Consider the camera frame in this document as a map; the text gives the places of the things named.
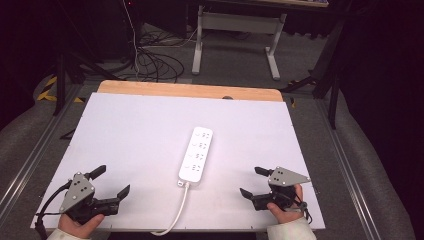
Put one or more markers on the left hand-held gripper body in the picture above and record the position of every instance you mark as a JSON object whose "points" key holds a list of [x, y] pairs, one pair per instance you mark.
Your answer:
{"points": [[78, 191]]}

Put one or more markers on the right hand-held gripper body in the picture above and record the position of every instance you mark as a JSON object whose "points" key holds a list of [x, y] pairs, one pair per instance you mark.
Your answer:
{"points": [[283, 178]]}

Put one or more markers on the person's left hand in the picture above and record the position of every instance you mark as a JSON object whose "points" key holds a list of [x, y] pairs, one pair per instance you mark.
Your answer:
{"points": [[80, 230]]}

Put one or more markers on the black tripod stand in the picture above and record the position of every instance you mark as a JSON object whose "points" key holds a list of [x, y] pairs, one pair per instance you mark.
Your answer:
{"points": [[60, 83]]}

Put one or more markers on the white metal desk frame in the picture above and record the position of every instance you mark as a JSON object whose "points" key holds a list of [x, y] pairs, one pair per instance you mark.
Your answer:
{"points": [[240, 22]]}

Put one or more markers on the metal floor rail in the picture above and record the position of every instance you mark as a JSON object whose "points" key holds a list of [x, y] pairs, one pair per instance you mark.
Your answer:
{"points": [[346, 173], [33, 156]]}

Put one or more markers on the white power strip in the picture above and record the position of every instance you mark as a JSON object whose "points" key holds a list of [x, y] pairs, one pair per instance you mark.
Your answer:
{"points": [[196, 155]]}

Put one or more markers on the person's right hand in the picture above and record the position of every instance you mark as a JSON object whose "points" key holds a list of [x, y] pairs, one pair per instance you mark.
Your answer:
{"points": [[286, 216]]}

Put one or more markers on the black metal stand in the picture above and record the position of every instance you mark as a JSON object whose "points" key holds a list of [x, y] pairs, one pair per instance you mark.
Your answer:
{"points": [[333, 66]]}

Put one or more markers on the yellow black floor tape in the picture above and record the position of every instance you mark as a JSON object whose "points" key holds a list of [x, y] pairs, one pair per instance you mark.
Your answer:
{"points": [[50, 90]]}

